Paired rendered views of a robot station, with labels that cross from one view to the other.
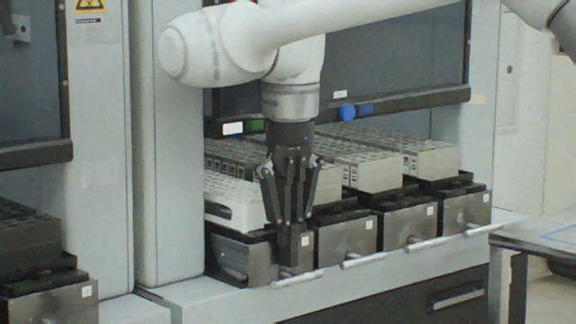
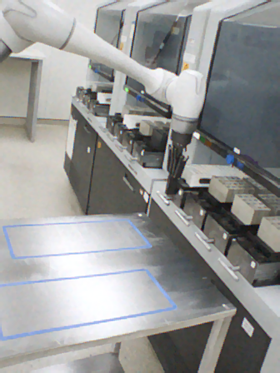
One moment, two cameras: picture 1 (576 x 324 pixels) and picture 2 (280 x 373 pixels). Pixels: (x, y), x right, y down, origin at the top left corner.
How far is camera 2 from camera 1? 2.50 m
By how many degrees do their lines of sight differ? 101
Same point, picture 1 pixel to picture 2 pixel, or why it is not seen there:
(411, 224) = (216, 233)
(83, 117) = not seen: hidden behind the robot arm
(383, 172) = (243, 210)
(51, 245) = (159, 142)
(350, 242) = (193, 212)
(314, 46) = (175, 96)
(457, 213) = (236, 254)
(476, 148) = not seen: outside the picture
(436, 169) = (268, 237)
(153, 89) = not seen: hidden behind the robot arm
